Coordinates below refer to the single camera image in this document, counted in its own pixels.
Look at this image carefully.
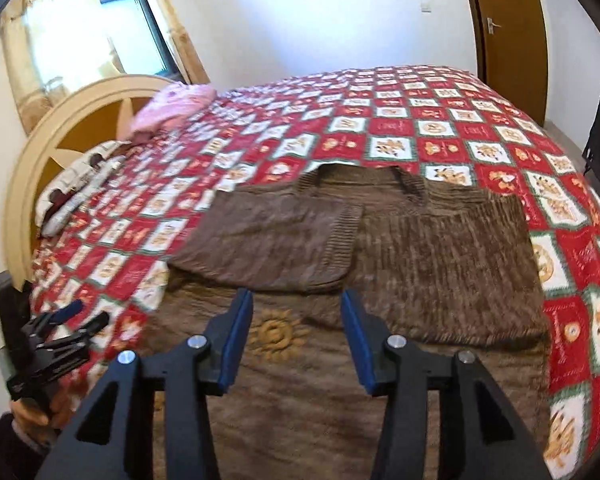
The white printed pillow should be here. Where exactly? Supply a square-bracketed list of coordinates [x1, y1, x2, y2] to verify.
[35, 140, 131, 238]

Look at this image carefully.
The brown wooden door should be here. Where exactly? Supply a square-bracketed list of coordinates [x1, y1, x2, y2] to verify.
[457, 0, 551, 126]

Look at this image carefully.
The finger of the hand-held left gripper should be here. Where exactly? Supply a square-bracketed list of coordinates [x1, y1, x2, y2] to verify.
[32, 311, 110, 361]
[21, 300, 84, 341]

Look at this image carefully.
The yellow patterned curtain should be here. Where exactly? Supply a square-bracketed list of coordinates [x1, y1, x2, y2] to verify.
[0, 0, 106, 136]
[140, 0, 211, 86]

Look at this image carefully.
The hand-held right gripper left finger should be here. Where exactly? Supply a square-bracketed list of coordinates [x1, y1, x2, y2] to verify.
[35, 287, 254, 480]

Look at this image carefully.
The person's left hand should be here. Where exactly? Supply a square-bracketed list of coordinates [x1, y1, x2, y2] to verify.
[9, 396, 67, 448]

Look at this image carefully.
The brown knit sweater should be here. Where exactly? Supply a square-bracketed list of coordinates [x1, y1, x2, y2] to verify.
[140, 165, 551, 480]

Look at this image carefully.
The dark bedside table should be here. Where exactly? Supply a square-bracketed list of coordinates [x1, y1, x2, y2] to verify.
[0, 270, 36, 361]

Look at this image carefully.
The red checked printed bedspread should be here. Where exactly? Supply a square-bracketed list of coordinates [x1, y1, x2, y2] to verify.
[27, 65, 600, 480]

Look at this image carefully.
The pink pillow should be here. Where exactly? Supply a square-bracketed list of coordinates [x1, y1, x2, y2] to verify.
[130, 82, 216, 143]

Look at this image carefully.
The cream and brown headboard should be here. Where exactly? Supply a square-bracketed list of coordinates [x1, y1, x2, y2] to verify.
[2, 75, 181, 291]

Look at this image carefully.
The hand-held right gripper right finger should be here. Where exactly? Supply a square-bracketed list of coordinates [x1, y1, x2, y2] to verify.
[340, 287, 553, 480]

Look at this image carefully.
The window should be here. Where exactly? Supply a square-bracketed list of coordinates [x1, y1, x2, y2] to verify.
[22, 0, 178, 91]

